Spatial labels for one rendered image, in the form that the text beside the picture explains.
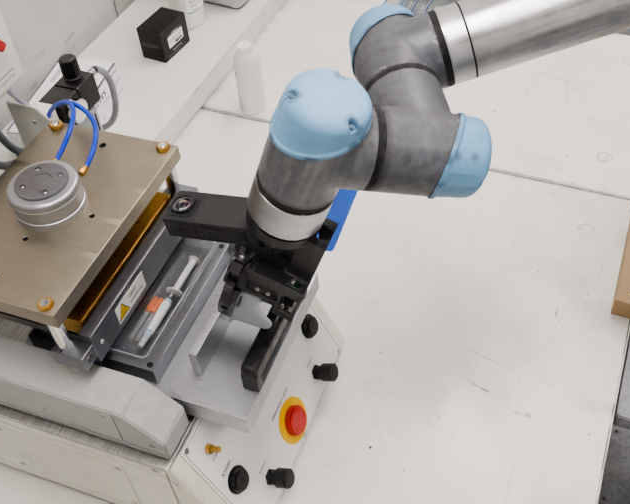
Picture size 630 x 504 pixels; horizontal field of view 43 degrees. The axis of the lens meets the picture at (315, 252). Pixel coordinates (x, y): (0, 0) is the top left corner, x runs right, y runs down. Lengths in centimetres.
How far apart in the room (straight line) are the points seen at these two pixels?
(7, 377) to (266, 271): 32
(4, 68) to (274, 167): 47
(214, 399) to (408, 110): 39
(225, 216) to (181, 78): 88
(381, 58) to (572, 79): 97
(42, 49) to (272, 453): 101
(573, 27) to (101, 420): 62
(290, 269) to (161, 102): 86
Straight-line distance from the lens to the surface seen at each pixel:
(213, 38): 175
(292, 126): 63
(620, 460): 200
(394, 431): 111
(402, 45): 77
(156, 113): 157
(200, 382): 91
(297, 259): 77
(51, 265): 87
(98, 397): 89
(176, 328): 93
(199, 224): 80
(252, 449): 101
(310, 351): 111
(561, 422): 114
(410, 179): 68
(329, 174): 66
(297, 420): 107
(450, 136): 69
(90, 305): 89
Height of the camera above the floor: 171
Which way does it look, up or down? 47 degrees down
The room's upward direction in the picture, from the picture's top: 5 degrees counter-clockwise
